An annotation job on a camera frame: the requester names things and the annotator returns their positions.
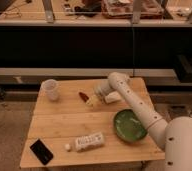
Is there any white ceramic cup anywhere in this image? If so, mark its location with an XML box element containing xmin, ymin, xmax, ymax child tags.
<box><xmin>41</xmin><ymin>79</ymin><xmax>59</xmax><ymax>101</ymax></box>

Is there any white rectangular block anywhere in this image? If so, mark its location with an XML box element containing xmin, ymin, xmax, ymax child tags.
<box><xmin>104</xmin><ymin>92</ymin><xmax>121</xmax><ymax>104</ymax></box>

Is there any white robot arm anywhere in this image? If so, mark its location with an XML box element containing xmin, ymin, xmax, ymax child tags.
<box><xmin>87</xmin><ymin>72</ymin><xmax>192</xmax><ymax>171</ymax></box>

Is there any grey metal shelf rail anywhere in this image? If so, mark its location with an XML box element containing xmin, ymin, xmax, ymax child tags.
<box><xmin>0</xmin><ymin>68</ymin><xmax>176</xmax><ymax>77</ymax></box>

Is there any wooden slatted table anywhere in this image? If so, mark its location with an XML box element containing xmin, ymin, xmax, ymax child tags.
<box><xmin>20</xmin><ymin>79</ymin><xmax>165</xmax><ymax>168</ymax></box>

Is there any black smartphone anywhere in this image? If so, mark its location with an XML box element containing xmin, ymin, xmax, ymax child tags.
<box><xmin>30</xmin><ymin>139</ymin><xmax>54</xmax><ymax>165</ymax></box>

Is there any green bowl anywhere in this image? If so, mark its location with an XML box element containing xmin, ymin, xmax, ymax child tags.
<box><xmin>113</xmin><ymin>109</ymin><xmax>147</xmax><ymax>143</ymax></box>

